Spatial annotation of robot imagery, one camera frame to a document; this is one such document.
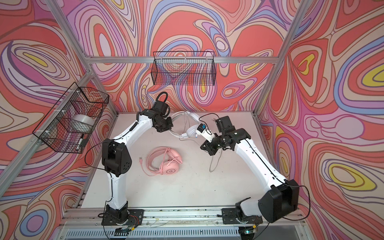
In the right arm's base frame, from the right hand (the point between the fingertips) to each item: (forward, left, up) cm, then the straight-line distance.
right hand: (204, 149), depth 76 cm
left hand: (+21, +18, -5) cm, 28 cm away
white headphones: (+12, +6, +2) cm, 14 cm away
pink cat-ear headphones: (-4, +19, -7) cm, 20 cm away
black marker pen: (+3, +62, +7) cm, 62 cm away
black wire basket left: (+8, +65, +14) cm, 67 cm away
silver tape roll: (+8, +58, +15) cm, 60 cm away
